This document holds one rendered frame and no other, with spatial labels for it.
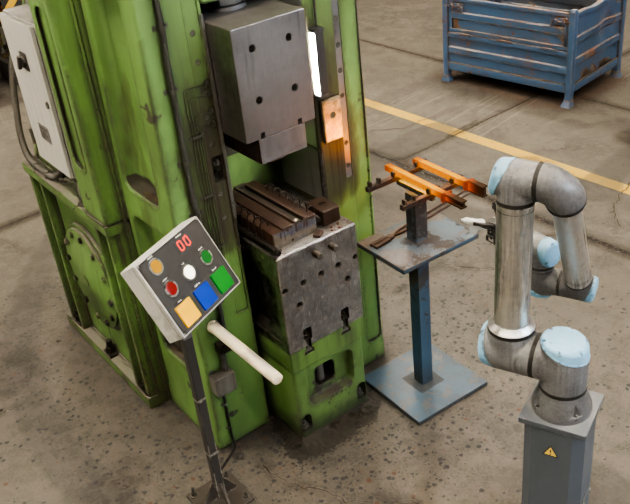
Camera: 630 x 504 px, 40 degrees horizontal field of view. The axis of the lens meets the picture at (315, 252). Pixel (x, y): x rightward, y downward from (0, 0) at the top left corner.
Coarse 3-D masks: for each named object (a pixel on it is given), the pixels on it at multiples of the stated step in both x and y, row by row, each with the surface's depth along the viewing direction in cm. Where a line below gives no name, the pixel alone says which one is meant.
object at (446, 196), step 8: (392, 168) 342; (400, 168) 342; (400, 176) 339; (408, 176) 335; (416, 176) 334; (416, 184) 331; (424, 184) 328; (432, 184) 327; (432, 192) 324; (440, 192) 321; (448, 192) 319; (448, 200) 319; (456, 200) 314; (464, 200) 313
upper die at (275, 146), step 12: (288, 132) 303; (300, 132) 307; (228, 144) 317; (240, 144) 309; (252, 144) 302; (264, 144) 299; (276, 144) 302; (288, 144) 305; (300, 144) 309; (252, 156) 305; (264, 156) 301; (276, 156) 304
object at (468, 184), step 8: (416, 160) 346; (424, 160) 346; (424, 168) 344; (432, 168) 339; (440, 168) 338; (448, 176) 333; (456, 176) 331; (464, 184) 325; (472, 184) 324; (480, 184) 321; (472, 192) 325; (480, 192) 322
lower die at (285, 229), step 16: (240, 192) 347; (240, 208) 338; (256, 208) 334; (272, 208) 331; (288, 208) 329; (304, 208) 330; (240, 224) 335; (256, 224) 325; (272, 224) 323; (288, 224) 321; (304, 224) 324; (272, 240) 318; (288, 240) 322
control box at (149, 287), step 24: (168, 240) 277; (192, 240) 284; (144, 264) 267; (168, 264) 274; (192, 264) 282; (216, 264) 289; (144, 288) 267; (192, 288) 279; (216, 288) 286; (168, 312) 269; (168, 336) 274
